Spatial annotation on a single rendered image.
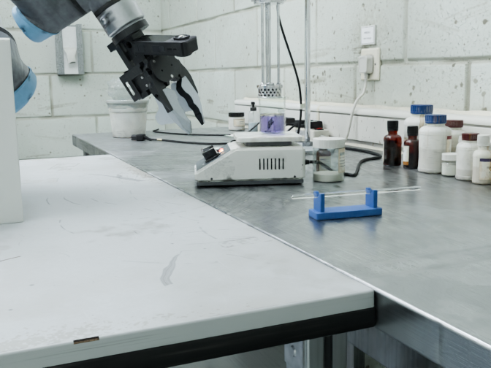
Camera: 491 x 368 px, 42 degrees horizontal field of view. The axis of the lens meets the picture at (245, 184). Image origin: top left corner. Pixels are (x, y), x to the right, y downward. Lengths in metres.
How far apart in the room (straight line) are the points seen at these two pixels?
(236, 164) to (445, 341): 0.68
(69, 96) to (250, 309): 3.06
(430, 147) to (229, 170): 0.41
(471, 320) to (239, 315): 0.19
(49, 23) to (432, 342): 0.86
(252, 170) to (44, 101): 2.48
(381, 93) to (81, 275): 1.23
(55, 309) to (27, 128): 2.98
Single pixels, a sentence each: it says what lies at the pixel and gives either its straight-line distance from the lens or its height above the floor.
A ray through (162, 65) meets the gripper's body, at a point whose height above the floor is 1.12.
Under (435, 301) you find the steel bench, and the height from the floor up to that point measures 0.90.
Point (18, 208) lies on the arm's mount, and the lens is 0.95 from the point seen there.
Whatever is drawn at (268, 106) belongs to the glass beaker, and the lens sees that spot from 1.18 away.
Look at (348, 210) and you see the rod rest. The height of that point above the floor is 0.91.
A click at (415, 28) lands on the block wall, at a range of 1.66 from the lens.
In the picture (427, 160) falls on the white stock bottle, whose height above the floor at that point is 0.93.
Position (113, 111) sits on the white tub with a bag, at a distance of 2.17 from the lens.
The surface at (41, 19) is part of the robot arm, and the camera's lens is 1.18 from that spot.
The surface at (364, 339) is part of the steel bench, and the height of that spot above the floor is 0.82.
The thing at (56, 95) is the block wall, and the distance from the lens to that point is 3.55.
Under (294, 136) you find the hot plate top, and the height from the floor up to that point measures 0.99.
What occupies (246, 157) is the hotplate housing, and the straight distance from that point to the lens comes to 1.15.
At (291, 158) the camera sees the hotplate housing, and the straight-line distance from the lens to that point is 1.16.
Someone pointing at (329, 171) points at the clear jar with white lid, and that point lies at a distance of 1.18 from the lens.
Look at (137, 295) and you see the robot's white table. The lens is 0.60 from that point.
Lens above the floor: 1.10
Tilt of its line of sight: 10 degrees down
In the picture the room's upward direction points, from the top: 1 degrees counter-clockwise
